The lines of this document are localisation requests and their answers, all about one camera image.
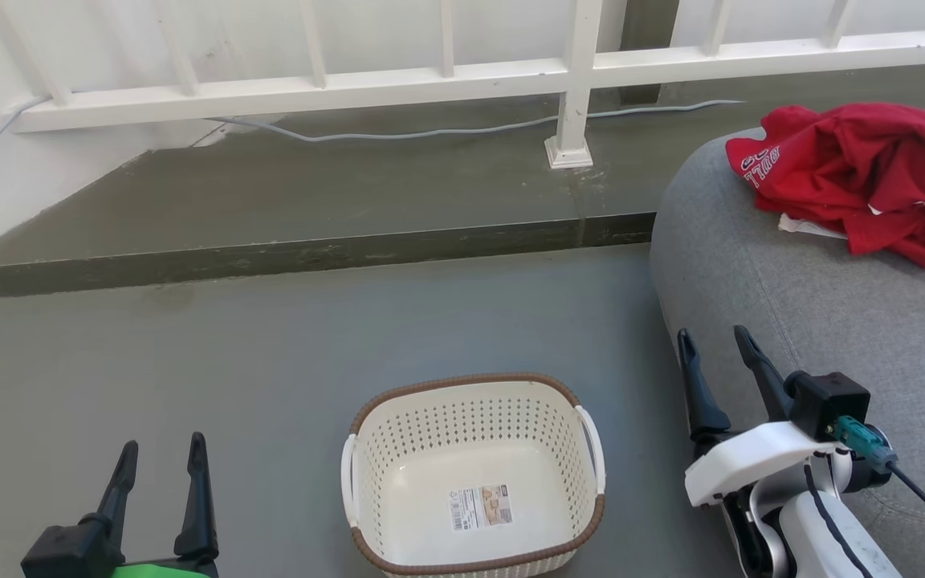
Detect grey cable on floor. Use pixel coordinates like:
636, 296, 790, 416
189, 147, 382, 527
0, 95, 746, 179

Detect cream perforated laundry basket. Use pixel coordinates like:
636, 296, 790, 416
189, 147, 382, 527
340, 372, 606, 578

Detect paper sticker on basket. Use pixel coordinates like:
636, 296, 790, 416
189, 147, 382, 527
450, 483, 514, 533

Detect white railing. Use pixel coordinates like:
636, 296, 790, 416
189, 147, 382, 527
0, 0, 925, 170

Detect red basketball jersey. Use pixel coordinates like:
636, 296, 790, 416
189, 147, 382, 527
725, 102, 925, 271

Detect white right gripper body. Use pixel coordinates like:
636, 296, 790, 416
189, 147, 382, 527
683, 421, 841, 508

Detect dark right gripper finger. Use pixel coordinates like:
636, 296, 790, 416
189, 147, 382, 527
734, 325, 797, 422
677, 328, 732, 458

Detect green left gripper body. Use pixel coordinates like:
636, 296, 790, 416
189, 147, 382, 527
109, 564, 214, 578

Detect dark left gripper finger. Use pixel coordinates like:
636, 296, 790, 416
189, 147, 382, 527
173, 432, 219, 563
81, 440, 140, 563

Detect grey fabric sofa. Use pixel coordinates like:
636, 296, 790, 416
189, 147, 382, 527
649, 108, 925, 578

